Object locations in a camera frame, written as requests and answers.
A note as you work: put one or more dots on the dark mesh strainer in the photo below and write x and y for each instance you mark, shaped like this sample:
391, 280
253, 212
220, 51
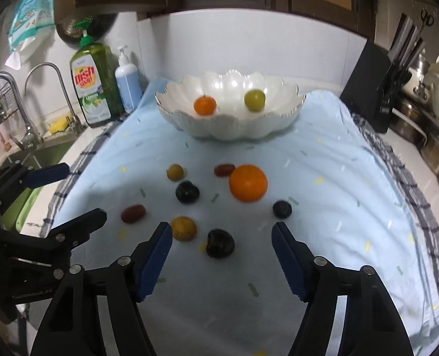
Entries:
71, 29

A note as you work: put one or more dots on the small dark grape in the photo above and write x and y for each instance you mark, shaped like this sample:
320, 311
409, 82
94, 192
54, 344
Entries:
282, 209

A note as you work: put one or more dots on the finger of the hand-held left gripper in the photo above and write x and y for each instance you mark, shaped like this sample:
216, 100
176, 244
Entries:
82, 226
49, 175

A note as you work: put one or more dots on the yellow sponge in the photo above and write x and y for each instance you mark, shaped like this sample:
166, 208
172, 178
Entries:
58, 124

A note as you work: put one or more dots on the black knife block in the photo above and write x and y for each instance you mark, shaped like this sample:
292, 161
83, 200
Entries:
367, 89

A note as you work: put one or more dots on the steel kitchen sink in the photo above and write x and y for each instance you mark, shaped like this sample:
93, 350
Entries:
49, 152

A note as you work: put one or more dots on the green dish soap bottle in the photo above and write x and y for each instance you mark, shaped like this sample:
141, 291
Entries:
93, 81

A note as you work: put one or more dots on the small tangerine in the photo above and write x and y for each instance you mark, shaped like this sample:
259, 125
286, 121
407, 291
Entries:
204, 105

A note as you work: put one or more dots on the yellow-brown small fruit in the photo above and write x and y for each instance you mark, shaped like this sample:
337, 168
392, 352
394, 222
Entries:
175, 172
185, 228

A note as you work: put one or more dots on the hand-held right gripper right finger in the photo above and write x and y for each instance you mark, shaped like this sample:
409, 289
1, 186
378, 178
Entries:
288, 263

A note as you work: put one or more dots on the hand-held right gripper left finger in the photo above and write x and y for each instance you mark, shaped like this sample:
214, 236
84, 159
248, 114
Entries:
154, 263

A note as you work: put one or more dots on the large orange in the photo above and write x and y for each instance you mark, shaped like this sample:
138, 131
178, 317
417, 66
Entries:
248, 183

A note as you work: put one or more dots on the black scissors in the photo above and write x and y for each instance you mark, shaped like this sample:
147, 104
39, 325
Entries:
427, 16

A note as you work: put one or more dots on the green plastic basin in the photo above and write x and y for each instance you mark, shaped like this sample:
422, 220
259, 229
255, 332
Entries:
19, 207

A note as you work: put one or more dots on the tall steel faucet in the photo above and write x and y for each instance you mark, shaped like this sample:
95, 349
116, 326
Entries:
27, 128
68, 100

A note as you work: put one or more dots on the red jujube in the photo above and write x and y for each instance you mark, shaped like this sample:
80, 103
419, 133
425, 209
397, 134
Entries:
133, 213
224, 170

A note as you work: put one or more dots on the blue pump soap bottle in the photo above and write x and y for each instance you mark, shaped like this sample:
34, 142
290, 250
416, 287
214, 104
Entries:
128, 89

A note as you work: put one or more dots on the lidded steel pot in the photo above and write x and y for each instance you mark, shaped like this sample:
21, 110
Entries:
417, 78

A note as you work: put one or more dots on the checked dish towel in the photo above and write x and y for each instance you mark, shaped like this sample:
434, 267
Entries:
423, 222

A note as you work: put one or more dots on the white scalloped bowl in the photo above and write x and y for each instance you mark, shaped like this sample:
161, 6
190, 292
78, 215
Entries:
234, 126

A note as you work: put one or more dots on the light blue cloth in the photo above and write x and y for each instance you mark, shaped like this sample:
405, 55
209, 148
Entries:
223, 304

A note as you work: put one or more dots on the steel container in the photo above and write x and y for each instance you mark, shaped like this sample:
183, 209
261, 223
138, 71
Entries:
438, 155

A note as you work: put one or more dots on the green plum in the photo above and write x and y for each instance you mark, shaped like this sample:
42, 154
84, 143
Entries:
254, 99

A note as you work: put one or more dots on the blue white plastic bag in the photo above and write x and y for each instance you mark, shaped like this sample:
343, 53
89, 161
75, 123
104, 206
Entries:
30, 18

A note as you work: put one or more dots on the dark plum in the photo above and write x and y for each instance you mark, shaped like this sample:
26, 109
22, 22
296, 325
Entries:
220, 243
187, 192

